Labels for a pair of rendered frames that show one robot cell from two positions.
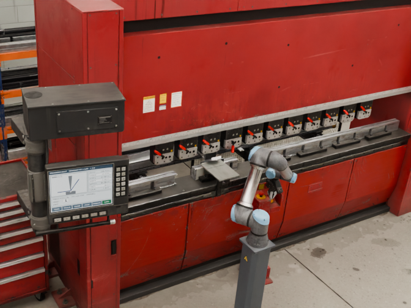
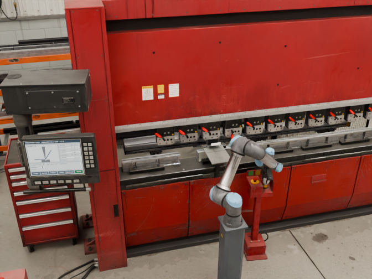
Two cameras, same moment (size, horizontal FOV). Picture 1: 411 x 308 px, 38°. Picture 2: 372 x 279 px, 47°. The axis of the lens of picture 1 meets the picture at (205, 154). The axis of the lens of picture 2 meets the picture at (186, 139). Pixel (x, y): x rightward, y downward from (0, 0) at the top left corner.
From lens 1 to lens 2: 1.28 m
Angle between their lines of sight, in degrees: 17
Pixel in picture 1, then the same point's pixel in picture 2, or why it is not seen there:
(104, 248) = (107, 210)
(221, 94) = (218, 88)
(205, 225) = (206, 201)
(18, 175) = not seen: hidden behind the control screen
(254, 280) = (229, 256)
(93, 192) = (66, 163)
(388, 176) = not seen: outside the picture
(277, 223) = (280, 207)
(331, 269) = (327, 255)
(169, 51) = (163, 47)
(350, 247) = (352, 237)
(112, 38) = (96, 32)
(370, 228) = not seen: outside the picture
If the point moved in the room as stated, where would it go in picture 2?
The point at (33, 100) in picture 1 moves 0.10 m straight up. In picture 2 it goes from (9, 80) to (6, 64)
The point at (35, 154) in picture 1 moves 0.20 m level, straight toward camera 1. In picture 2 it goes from (19, 127) to (6, 141)
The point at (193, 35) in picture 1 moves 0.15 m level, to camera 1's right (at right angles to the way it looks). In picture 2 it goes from (186, 34) to (205, 36)
